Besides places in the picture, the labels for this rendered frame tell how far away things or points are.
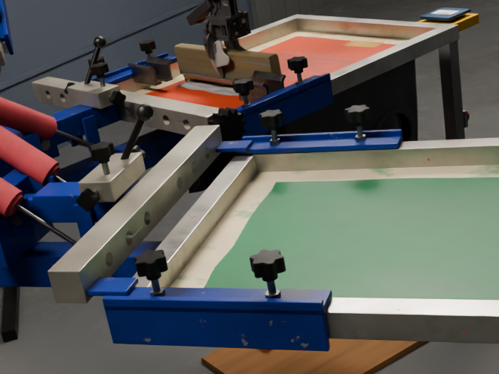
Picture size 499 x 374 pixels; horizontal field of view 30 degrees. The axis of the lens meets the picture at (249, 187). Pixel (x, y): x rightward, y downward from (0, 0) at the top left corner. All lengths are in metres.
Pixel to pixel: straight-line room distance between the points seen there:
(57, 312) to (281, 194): 2.00
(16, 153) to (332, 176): 0.55
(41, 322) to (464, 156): 2.15
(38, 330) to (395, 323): 2.39
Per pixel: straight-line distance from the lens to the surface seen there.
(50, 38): 5.25
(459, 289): 1.25
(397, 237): 1.40
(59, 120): 1.98
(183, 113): 1.85
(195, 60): 2.34
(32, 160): 1.64
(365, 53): 2.42
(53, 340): 3.33
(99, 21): 5.53
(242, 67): 2.20
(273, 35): 2.71
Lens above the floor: 1.57
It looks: 22 degrees down
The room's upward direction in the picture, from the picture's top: 10 degrees counter-clockwise
